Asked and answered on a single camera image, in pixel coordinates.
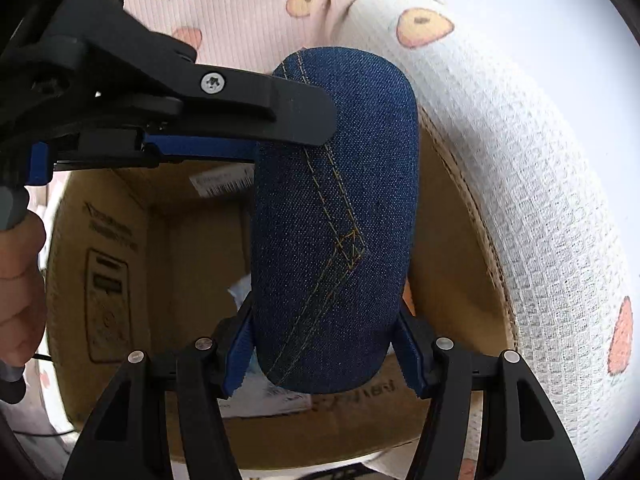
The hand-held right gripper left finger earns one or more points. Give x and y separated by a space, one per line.
239 360

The cardboard box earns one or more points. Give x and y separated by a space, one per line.
190 260

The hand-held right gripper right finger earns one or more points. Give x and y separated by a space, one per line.
410 360

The person's left hand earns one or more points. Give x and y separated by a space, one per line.
20 285

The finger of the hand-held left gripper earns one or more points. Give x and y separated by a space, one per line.
250 105
200 150

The denim glasses case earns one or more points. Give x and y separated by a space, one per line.
330 220

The white printed paper slip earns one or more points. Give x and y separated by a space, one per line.
280 402

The pink cartoon printed blanket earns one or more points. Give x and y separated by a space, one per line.
525 160

